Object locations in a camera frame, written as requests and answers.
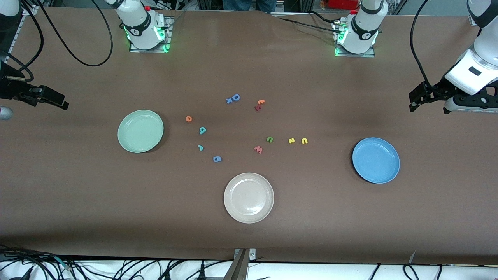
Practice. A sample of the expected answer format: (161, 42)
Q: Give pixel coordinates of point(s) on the beige plate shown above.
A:
(249, 198)

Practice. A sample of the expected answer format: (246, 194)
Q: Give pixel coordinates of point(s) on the small metal bracket plate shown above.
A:
(252, 254)

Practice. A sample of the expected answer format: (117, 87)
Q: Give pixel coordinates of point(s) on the red box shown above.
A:
(342, 4)

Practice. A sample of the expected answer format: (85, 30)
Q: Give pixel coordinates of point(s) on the blue plate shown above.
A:
(376, 160)

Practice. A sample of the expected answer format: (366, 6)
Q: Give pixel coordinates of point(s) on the pale green plate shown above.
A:
(140, 131)

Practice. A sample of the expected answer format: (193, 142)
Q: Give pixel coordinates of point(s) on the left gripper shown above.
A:
(436, 90)

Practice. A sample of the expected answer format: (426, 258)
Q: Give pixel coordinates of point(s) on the black power plug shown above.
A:
(202, 273)

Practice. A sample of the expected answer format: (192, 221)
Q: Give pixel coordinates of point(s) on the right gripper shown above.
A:
(11, 90)

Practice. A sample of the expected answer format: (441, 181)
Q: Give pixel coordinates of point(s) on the aluminium frame rail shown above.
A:
(29, 11)
(472, 20)

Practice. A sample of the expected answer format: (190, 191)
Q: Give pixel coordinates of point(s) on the grey metal post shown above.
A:
(237, 268)

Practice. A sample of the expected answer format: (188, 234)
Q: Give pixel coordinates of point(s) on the blue foam letter D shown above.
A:
(233, 96)

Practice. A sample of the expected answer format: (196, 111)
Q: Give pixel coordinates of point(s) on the white paper scrap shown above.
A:
(412, 256)

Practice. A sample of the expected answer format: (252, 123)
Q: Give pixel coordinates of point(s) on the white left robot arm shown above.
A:
(363, 23)

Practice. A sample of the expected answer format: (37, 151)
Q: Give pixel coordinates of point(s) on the person in blue jeans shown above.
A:
(237, 4)

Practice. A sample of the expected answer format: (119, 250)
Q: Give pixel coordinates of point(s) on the pink foam letter w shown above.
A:
(258, 149)

